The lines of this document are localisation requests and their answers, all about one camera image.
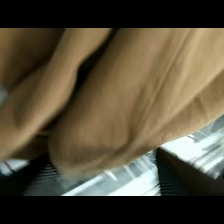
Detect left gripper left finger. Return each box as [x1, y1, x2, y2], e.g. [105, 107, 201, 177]
[0, 153, 79, 197]

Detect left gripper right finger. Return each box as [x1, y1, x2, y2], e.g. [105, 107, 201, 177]
[155, 146, 224, 197]

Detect tan shirt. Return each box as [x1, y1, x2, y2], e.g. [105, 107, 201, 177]
[0, 27, 224, 180]

